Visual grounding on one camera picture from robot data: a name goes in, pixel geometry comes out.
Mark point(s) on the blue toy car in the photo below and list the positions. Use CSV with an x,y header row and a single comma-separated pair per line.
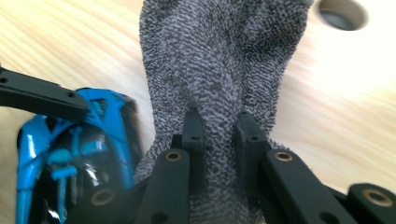
x,y
77,155

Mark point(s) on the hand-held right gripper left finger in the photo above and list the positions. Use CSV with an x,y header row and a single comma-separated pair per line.
x,y
172,183

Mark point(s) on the grey fuzzy sock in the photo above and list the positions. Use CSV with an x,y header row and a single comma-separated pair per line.
x,y
218,62

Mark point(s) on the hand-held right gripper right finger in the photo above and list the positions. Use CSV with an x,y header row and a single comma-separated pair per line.
x,y
289,183

